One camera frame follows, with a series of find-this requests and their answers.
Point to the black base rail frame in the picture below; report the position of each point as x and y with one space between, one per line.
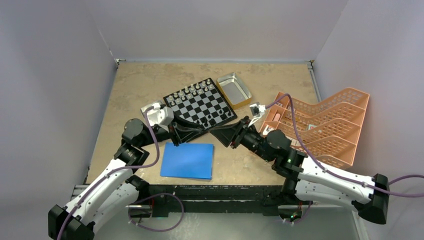
268 200

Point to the blue folder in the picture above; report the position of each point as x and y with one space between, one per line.
188 160

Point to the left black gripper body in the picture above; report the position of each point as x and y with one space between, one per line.
162 134

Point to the orange plastic tiered organizer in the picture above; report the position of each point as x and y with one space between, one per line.
329 129

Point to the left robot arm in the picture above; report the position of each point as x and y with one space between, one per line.
118 185

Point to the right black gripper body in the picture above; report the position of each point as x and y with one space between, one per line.
248 139

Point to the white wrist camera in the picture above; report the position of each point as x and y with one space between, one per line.
257 111
161 117

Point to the pink eraser in organizer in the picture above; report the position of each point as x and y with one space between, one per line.
277 117

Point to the black chess piece d-file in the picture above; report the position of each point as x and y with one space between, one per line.
212 121

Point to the white chess piece row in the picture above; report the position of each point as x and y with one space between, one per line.
205 89

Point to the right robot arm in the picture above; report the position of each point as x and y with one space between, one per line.
309 180

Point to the black and silver chessboard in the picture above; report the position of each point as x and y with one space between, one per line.
204 110

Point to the gold rectangular metal tin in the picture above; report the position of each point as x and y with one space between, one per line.
234 90

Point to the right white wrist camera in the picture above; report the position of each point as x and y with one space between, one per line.
257 111

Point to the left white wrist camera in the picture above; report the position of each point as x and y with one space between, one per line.
161 117

